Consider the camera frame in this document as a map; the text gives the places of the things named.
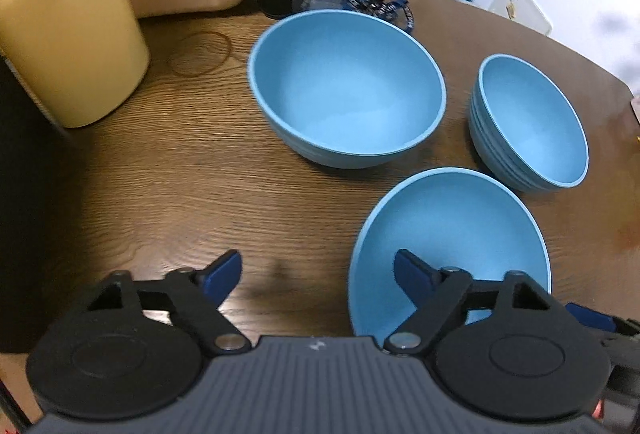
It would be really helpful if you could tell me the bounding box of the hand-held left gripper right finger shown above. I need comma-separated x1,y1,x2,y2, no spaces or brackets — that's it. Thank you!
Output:
383,249,571,357

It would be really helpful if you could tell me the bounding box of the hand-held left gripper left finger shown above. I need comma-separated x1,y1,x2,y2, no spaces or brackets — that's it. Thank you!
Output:
87,249,252,356

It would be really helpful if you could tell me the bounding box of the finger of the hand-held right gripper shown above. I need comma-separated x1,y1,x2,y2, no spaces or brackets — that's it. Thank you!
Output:
566,303,640,340

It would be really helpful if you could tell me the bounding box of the blue ribbed bowl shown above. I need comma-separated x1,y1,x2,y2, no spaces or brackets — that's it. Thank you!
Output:
468,54,590,193
247,10,447,169
348,167,552,339

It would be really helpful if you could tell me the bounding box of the black paper bag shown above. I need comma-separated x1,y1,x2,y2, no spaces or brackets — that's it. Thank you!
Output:
0,57,96,355

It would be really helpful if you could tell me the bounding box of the yellow thermos jug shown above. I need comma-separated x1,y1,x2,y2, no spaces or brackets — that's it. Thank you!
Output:
0,0,151,129

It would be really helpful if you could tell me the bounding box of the white flat panel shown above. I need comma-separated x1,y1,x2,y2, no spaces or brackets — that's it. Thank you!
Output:
487,0,553,36

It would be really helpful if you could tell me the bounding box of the blue lanyard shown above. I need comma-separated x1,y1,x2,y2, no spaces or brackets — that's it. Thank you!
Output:
340,0,416,32

